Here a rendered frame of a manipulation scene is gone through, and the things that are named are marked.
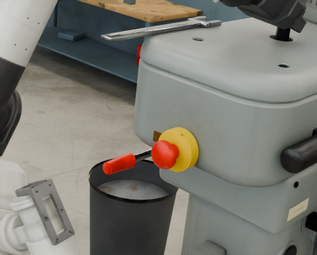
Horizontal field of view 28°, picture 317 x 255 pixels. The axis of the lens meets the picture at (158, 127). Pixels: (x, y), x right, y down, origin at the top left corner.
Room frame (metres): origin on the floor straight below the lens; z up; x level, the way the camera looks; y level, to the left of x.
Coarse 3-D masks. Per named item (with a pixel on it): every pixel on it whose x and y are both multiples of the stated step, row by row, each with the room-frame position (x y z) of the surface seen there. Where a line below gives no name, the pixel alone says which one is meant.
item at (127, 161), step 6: (150, 150) 0.91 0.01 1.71; (120, 156) 0.86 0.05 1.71; (126, 156) 0.86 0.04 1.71; (132, 156) 0.87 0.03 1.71; (138, 156) 0.88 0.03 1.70; (144, 156) 0.89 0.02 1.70; (150, 156) 0.91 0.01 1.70; (108, 162) 0.84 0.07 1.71; (114, 162) 0.84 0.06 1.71; (120, 162) 0.85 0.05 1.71; (126, 162) 0.85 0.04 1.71; (132, 162) 0.86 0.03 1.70; (108, 168) 0.83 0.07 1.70; (114, 168) 0.84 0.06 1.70; (120, 168) 0.84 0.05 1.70; (126, 168) 0.86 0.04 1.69; (108, 174) 0.84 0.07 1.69
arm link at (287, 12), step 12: (216, 0) 0.89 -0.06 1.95; (228, 0) 0.89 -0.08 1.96; (240, 0) 0.88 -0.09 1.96; (252, 0) 0.90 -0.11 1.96; (264, 0) 0.89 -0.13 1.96; (276, 0) 0.90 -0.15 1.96; (288, 0) 0.92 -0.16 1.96; (300, 0) 0.91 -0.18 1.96; (252, 12) 0.95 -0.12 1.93; (264, 12) 0.90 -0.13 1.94; (276, 12) 0.91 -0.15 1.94; (288, 12) 0.90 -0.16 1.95; (300, 12) 0.91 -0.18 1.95; (276, 24) 0.92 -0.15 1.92; (288, 24) 0.91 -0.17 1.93
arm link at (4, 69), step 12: (0, 60) 0.94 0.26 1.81; (0, 72) 0.94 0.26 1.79; (12, 72) 0.95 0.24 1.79; (0, 84) 0.94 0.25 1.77; (12, 84) 0.96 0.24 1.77; (0, 96) 0.94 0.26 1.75; (0, 108) 0.95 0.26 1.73; (12, 108) 0.97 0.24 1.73; (0, 120) 0.95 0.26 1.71; (0, 132) 0.96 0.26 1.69
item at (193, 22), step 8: (200, 16) 1.04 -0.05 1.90; (168, 24) 0.95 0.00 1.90; (176, 24) 0.95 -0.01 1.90; (184, 24) 0.96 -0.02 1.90; (192, 24) 0.98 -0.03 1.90; (200, 24) 0.99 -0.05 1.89; (208, 24) 0.99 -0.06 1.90; (216, 24) 1.01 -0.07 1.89; (120, 32) 0.87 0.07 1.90; (128, 32) 0.87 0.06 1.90; (136, 32) 0.88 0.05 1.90; (144, 32) 0.89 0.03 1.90; (152, 32) 0.90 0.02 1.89; (160, 32) 0.91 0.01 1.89; (112, 40) 0.84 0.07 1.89
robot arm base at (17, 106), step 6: (12, 96) 0.98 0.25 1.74; (18, 96) 0.99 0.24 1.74; (18, 102) 0.98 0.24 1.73; (18, 108) 0.97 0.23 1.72; (12, 114) 0.96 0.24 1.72; (18, 114) 0.97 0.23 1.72; (12, 120) 0.96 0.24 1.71; (18, 120) 0.97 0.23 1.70; (6, 126) 0.96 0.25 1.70; (12, 126) 0.96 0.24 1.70; (6, 132) 0.96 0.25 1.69; (12, 132) 0.96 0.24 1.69; (0, 138) 0.96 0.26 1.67; (6, 138) 0.95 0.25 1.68; (0, 144) 0.95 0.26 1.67; (6, 144) 0.96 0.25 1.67; (0, 150) 0.95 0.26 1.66; (0, 156) 0.95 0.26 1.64
